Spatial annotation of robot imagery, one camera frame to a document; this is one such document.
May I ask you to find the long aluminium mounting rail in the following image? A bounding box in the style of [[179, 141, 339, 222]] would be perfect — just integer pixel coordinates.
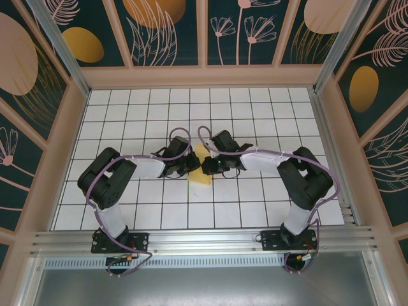
[[30, 225, 383, 256]]

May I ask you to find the slotted grey cable duct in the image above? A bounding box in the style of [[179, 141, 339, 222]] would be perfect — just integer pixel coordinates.
[[44, 257, 288, 269]]

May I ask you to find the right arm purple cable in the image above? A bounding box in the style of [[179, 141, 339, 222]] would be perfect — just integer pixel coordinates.
[[198, 126, 340, 275]]

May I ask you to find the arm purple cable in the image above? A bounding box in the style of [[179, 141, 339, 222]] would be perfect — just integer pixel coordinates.
[[85, 127, 192, 278], [198, 126, 340, 275]]

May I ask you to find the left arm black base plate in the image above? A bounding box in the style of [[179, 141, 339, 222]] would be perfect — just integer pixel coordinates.
[[91, 232, 150, 254]]

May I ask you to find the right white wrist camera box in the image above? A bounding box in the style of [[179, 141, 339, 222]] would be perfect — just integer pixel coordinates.
[[203, 138, 221, 159]]

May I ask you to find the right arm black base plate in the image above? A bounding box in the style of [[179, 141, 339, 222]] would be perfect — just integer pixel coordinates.
[[260, 229, 319, 251]]

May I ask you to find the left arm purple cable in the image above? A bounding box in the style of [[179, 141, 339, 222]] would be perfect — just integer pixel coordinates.
[[85, 127, 192, 278]]

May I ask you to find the grey metal shelf panel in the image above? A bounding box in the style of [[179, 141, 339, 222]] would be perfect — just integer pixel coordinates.
[[28, 254, 393, 306]]

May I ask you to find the aluminium side rail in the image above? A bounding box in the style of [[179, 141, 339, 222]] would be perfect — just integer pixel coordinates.
[[308, 88, 357, 226]]

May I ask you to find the yellow cloth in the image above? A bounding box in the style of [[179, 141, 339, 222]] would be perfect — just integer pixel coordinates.
[[187, 143, 214, 186]]

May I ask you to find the aluminium frame post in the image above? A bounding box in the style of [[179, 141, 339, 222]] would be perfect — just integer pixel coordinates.
[[25, 0, 91, 96], [313, 0, 373, 94]]

